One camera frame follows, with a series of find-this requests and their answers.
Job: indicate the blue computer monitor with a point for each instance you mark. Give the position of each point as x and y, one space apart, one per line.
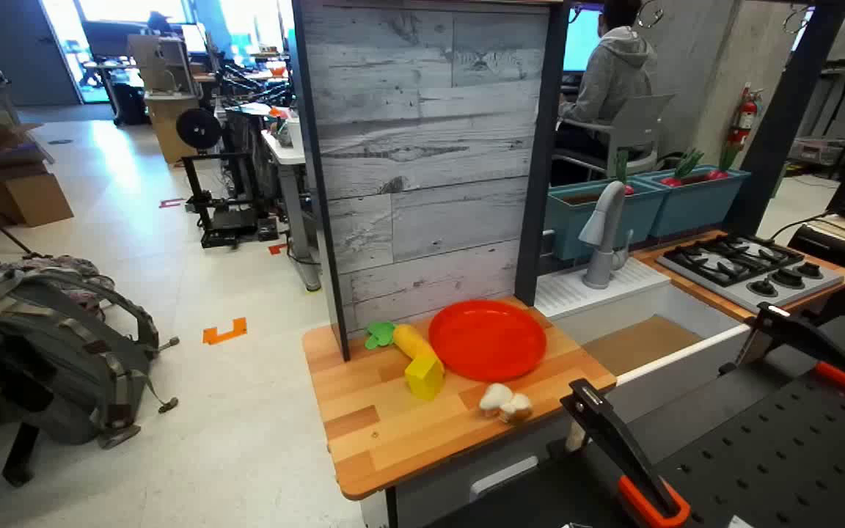
581 38

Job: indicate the orange floor tape marker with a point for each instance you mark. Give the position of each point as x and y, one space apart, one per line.
225 331

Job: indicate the gray wood backsplash panel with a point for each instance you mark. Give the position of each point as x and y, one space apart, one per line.
423 146

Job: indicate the black diagonal frame beam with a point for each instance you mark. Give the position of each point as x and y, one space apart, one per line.
784 107

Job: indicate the cardboard box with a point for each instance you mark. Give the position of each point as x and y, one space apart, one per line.
31 195

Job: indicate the black kitchen frame post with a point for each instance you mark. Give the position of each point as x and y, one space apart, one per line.
541 146

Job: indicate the toy stove with black grates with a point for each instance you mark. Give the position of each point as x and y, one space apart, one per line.
750 273

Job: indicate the gray backpack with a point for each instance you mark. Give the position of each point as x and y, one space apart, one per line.
52 340

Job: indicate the light wooden cabinet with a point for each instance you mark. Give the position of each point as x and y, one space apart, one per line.
160 76

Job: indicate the wooden butcher block countertop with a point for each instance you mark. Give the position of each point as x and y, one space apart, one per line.
393 429

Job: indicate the black stand with round disc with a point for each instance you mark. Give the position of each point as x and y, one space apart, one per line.
201 127

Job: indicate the teal planter box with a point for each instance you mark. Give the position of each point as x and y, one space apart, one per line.
696 207
565 221

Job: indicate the person in gray hoodie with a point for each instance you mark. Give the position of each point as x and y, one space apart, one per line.
612 73

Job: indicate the gray toy faucet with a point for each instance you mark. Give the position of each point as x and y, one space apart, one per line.
603 256

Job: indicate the red round plate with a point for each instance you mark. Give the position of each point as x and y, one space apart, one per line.
486 340

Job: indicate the red fire extinguisher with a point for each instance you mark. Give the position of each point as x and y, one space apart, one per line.
741 121

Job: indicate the white toy sink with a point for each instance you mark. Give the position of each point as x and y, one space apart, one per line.
650 284

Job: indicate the gray desk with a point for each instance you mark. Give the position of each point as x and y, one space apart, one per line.
291 176

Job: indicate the wooden countertop around stove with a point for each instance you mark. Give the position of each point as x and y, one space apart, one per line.
704 293

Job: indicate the yellow toy block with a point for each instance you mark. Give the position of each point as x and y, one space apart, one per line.
423 377

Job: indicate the gray chair of person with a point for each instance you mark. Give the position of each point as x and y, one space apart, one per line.
630 132

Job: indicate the white toy garlic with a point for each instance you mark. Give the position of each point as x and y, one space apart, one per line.
502 402

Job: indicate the yellow toy banana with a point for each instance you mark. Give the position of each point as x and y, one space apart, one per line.
409 340

